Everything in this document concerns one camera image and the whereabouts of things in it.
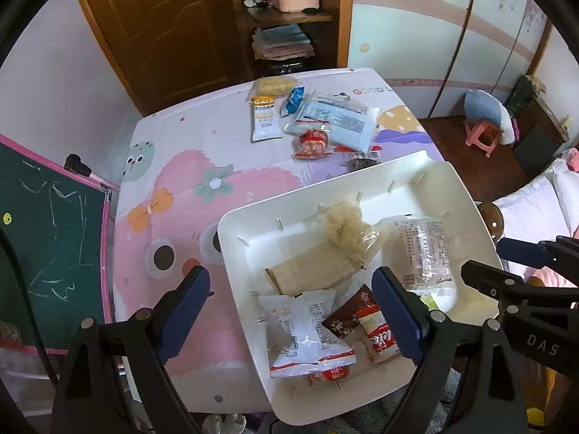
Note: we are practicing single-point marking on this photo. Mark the white pillow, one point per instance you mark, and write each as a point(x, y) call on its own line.
point(544, 208)

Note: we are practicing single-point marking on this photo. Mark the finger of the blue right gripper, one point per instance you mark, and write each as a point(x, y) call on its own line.
point(521, 252)
point(499, 285)

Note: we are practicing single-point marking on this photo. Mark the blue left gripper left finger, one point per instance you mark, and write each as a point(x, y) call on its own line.
point(177, 311)

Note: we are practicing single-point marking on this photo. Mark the white red cookies packet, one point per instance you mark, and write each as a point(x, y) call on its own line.
point(377, 331)

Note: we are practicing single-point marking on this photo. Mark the cartoon printed tablecloth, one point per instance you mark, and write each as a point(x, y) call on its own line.
point(186, 167)

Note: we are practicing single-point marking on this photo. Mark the white blue wrapper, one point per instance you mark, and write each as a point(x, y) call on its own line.
point(307, 344)

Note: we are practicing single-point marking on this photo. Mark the small blue candy wrapper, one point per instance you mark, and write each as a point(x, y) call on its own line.
point(292, 102)

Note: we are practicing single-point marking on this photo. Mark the pastel wardrobe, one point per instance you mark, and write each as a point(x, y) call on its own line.
point(430, 52)

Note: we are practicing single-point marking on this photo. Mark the green chalkboard pink frame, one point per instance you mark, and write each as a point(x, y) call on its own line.
point(57, 223)

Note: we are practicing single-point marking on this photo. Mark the white printed snack packet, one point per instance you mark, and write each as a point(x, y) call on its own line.
point(416, 253)

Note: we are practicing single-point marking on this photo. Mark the blue white cushion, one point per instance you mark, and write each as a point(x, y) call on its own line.
point(480, 105)

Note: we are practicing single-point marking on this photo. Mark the dark snack with barcode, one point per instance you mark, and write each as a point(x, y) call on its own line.
point(361, 160)

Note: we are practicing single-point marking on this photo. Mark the white orange snack bar packet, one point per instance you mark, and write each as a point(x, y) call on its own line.
point(265, 119)

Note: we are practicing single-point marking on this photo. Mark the stack of folded cloths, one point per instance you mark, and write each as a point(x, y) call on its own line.
point(281, 43)

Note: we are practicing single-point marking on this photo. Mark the clear bag brown pastry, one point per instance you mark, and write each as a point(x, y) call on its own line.
point(326, 373)

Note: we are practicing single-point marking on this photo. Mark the small red snack packet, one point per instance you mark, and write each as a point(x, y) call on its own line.
point(312, 145)

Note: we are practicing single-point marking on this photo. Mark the clear bag yellow puffs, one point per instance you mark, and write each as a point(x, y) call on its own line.
point(347, 230)

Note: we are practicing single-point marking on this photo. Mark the pink blanket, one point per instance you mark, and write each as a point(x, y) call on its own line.
point(571, 158)

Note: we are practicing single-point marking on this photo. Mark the wooden bed post knob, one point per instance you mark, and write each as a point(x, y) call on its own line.
point(492, 216)

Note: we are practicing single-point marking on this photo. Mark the long cracker pack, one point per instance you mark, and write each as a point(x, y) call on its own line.
point(319, 268)

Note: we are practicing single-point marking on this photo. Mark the pink plastic stool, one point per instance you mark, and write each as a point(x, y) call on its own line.
point(483, 134)

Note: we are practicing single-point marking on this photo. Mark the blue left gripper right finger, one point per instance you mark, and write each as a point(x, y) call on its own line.
point(404, 312)

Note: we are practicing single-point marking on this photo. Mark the brown wooden door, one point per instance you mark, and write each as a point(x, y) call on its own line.
point(168, 51)

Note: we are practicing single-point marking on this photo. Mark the wooden shelf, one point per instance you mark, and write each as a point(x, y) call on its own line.
point(327, 28)

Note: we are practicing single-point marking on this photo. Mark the dark red chocolate packet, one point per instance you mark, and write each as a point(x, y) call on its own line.
point(343, 319)

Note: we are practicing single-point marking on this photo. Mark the yellow snack bag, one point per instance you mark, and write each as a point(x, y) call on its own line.
point(275, 86)

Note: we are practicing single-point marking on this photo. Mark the green yellow small packet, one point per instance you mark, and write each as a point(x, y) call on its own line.
point(429, 302)

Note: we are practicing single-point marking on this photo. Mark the light blue snack bag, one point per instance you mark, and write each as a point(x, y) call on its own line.
point(347, 123)

